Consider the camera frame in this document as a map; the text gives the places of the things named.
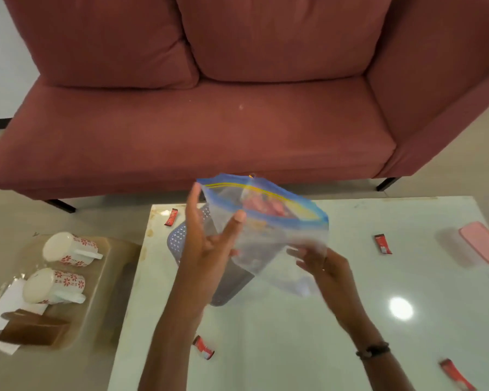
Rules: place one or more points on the person's right hand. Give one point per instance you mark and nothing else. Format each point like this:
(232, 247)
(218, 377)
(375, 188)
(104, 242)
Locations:
(334, 276)

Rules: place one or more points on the person's left hand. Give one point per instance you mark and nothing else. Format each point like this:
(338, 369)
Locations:
(199, 260)

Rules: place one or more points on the person's right fingers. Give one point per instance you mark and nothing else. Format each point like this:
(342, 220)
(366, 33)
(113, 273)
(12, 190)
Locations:
(307, 258)

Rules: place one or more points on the person's left thumb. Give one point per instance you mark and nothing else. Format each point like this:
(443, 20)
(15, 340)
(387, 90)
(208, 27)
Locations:
(234, 228)

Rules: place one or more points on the clear zip bag blue seal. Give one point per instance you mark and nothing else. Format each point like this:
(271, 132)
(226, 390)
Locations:
(269, 240)

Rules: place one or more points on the person's left forearm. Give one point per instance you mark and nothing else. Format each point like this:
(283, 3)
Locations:
(171, 346)

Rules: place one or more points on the person's right forearm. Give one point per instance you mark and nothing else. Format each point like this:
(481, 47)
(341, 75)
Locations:
(375, 362)

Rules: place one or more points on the bunch of red sachets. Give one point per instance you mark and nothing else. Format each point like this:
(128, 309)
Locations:
(265, 205)

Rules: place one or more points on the grey perforated plastic basket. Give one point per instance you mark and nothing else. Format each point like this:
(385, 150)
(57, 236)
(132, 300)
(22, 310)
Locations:
(232, 287)

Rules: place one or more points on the red sachet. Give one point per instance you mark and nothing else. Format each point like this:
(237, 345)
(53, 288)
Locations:
(203, 347)
(171, 217)
(383, 244)
(456, 375)

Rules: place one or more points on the red fabric sofa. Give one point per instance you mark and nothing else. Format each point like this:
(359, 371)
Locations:
(212, 130)

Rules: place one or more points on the black sofa leg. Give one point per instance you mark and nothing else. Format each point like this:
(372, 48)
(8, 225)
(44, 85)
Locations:
(61, 205)
(388, 184)

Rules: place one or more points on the beige plastic tray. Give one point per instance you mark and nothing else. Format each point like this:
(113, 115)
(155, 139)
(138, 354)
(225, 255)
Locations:
(102, 280)

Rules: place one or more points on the clear plastic container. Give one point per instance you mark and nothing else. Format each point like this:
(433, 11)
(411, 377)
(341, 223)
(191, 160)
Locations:
(452, 252)

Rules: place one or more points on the white cup red flower print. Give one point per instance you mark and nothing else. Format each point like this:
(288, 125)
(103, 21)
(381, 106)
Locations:
(51, 285)
(67, 249)

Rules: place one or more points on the pink container lid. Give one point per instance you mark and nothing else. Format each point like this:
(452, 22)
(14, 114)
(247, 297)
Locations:
(483, 242)

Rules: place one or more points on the red sofa back cushion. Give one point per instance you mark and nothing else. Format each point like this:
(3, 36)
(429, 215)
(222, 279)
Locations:
(106, 40)
(285, 36)

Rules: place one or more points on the brown cardboard box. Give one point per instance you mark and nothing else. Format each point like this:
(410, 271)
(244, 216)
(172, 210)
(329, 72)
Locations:
(34, 329)

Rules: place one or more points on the white paper sheet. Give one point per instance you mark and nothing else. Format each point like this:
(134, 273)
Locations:
(8, 301)

